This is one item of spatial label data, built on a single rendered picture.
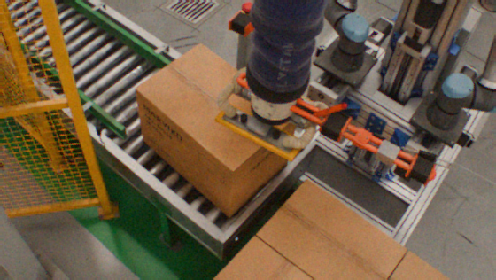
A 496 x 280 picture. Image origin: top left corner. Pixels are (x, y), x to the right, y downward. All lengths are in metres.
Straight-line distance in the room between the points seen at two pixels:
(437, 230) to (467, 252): 0.22
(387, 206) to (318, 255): 0.73
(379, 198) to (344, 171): 0.25
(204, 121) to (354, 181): 1.12
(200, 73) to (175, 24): 1.67
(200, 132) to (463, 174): 1.96
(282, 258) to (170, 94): 0.86
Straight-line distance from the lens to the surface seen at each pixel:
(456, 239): 3.33
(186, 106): 2.29
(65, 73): 2.16
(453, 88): 2.18
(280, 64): 1.72
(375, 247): 2.50
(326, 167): 3.06
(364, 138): 1.92
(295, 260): 2.40
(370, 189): 3.05
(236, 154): 2.15
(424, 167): 1.91
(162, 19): 4.10
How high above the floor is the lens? 2.73
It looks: 54 degrees down
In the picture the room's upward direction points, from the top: 6 degrees clockwise
